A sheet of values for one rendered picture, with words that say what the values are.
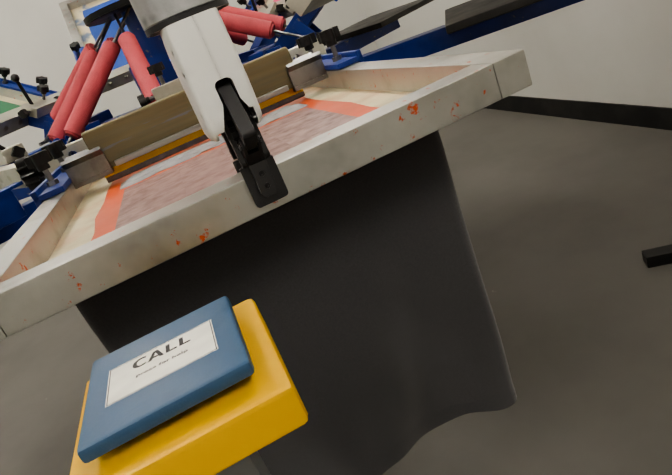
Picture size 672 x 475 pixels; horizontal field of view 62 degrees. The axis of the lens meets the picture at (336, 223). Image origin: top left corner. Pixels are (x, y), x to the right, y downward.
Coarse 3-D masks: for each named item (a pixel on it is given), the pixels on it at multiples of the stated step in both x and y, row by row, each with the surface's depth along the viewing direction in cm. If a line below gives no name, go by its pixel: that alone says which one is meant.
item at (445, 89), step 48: (432, 96) 54; (480, 96) 56; (336, 144) 52; (384, 144) 54; (240, 192) 50; (288, 192) 52; (48, 240) 70; (96, 240) 50; (144, 240) 49; (192, 240) 50; (0, 288) 48; (48, 288) 47; (96, 288) 49; (0, 336) 47
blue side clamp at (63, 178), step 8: (56, 176) 107; (64, 176) 102; (40, 184) 96; (56, 184) 95; (64, 184) 92; (32, 192) 89; (40, 192) 92; (48, 192) 90; (56, 192) 90; (40, 200) 90
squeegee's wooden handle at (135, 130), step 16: (256, 64) 104; (272, 64) 105; (256, 80) 105; (272, 80) 106; (288, 80) 107; (176, 96) 102; (256, 96) 106; (144, 112) 101; (160, 112) 101; (176, 112) 102; (192, 112) 103; (96, 128) 99; (112, 128) 100; (128, 128) 100; (144, 128) 101; (160, 128) 102; (176, 128) 103; (96, 144) 99; (112, 144) 100; (128, 144) 101; (144, 144) 102; (112, 160) 101
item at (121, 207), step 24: (144, 168) 107; (168, 168) 96; (192, 168) 86; (216, 168) 79; (120, 192) 92; (144, 192) 83; (168, 192) 76; (192, 192) 71; (96, 216) 81; (120, 216) 74
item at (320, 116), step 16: (304, 112) 95; (320, 112) 89; (336, 112) 83; (352, 112) 79; (368, 112) 74; (272, 128) 92; (288, 128) 86; (304, 128) 81; (320, 128) 77; (224, 144) 96; (272, 144) 79; (288, 144) 75
